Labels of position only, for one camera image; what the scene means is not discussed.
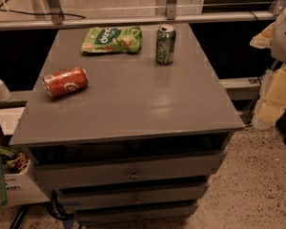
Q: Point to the grey drawer cabinet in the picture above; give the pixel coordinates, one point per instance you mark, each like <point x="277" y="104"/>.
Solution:
<point x="140" y="141"/>

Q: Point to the white cardboard box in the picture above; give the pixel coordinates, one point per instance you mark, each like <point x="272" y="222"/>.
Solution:
<point x="21" y="185"/>

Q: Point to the metal frame rail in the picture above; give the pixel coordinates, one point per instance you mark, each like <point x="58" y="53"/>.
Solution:
<point x="64" y="14"/>

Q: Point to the green chip bag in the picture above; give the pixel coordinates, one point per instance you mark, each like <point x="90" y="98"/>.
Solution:
<point x="103" y="40"/>

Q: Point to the green soda can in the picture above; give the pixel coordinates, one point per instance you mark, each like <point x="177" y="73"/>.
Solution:
<point x="165" y="39"/>

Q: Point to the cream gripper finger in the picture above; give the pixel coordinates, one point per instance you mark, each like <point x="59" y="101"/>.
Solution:
<point x="272" y="99"/>
<point x="263" y="39"/>

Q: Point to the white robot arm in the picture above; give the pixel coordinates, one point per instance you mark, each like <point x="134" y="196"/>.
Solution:
<point x="278" y="41"/>

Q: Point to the red coke can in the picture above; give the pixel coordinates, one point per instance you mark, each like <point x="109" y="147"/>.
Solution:
<point x="65" y="82"/>

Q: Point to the green stick in box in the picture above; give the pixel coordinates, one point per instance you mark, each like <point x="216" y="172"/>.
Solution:
<point x="9" y="152"/>

